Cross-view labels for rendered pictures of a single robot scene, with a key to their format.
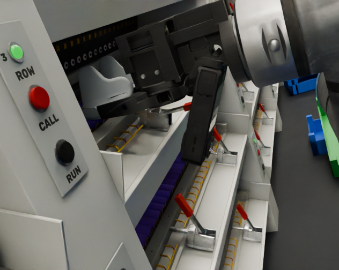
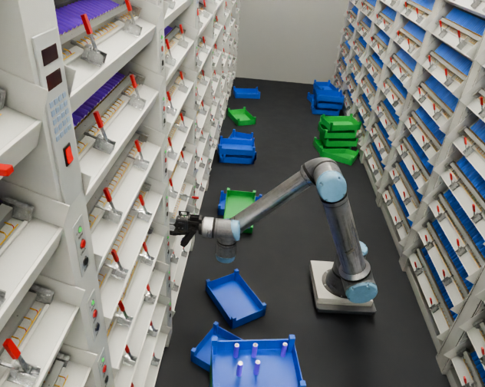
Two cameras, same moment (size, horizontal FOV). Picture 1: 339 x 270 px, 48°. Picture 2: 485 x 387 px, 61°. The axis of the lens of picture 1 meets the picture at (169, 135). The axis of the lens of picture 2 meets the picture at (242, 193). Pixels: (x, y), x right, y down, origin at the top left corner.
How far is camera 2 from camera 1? 1.52 m
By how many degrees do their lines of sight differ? 26
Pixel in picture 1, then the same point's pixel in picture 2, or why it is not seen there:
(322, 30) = (217, 234)
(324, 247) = (208, 262)
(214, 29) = (198, 223)
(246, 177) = not seen: hidden behind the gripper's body
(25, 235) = (161, 266)
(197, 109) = (188, 236)
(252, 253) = (182, 261)
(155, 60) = (183, 226)
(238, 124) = (190, 209)
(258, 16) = (207, 227)
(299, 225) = (201, 250)
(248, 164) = not seen: hidden behind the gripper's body
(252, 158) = not seen: hidden behind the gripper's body
